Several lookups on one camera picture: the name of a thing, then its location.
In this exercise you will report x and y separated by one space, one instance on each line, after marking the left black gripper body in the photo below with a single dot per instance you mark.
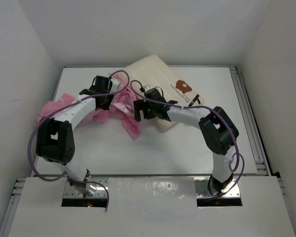
108 100

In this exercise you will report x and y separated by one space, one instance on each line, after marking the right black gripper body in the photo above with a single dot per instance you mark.
149 110

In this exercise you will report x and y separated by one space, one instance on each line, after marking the cream pillow with bear print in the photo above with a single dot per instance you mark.
153 71

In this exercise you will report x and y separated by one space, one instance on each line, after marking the pink pillowcase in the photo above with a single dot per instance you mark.
121 106

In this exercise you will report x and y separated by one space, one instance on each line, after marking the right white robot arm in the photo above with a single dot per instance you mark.
218 131

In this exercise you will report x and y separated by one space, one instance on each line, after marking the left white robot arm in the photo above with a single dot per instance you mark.
55 137

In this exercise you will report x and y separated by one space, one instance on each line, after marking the white front cover panel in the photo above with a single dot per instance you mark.
152 207

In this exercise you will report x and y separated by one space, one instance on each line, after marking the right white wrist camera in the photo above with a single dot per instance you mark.
145 88

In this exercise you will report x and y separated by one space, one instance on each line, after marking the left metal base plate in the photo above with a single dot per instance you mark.
96 189

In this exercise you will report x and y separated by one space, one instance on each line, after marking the aluminium frame rail left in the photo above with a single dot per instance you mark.
12 207

